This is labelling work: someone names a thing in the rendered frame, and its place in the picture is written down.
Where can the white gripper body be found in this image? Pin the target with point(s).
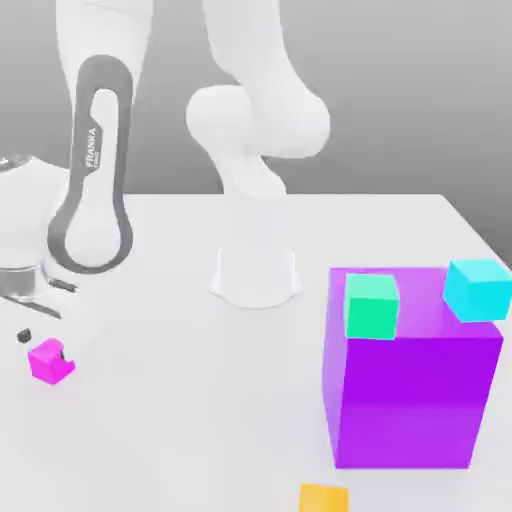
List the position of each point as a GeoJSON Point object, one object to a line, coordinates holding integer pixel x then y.
{"type": "Point", "coordinates": [44, 320]}

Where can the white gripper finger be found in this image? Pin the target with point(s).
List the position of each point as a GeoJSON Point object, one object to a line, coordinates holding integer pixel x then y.
{"type": "Point", "coordinates": [68, 352]}
{"type": "Point", "coordinates": [24, 336]}

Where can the small magenta cube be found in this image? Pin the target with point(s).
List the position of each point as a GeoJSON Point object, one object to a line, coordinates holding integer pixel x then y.
{"type": "Point", "coordinates": [46, 366]}

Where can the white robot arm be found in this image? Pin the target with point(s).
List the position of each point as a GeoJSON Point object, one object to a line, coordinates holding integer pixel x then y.
{"type": "Point", "coordinates": [256, 224]}

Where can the small orange cube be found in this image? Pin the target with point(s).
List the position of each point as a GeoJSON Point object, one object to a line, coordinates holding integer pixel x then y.
{"type": "Point", "coordinates": [324, 499]}

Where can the small green cube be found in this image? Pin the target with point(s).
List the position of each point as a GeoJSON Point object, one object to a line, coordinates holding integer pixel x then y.
{"type": "Point", "coordinates": [372, 312]}

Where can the small cyan cube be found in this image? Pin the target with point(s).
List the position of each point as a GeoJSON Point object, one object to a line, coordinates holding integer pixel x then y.
{"type": "Point", "coordinates": [478, 294]}

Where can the large purple box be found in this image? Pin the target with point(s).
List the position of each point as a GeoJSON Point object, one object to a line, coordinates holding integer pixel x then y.
{"type": "Point", "coordinates": [416, 400]}

